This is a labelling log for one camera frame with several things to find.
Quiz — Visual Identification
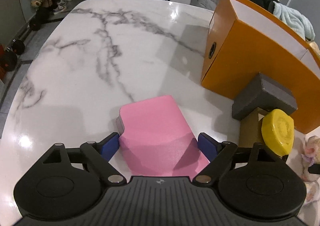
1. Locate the pink foam pad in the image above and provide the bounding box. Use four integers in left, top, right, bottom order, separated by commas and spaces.
117, 95, 209, 178

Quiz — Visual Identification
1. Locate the yellow tape measure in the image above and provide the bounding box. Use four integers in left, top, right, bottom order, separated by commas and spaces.
261, 109, 295, 156

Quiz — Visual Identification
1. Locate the dark grey box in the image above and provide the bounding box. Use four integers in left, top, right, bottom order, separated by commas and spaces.
232, 73, 298, 121

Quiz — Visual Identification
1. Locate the crochet bunny doll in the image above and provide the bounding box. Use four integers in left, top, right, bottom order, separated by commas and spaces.
301, 135, 319, 205

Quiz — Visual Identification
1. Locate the orange storage box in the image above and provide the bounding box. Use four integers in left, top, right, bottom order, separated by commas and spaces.
201, 0, 319, 134

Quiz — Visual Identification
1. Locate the light blue fleece blanket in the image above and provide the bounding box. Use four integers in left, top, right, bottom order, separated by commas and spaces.
273, 1, 316, 40

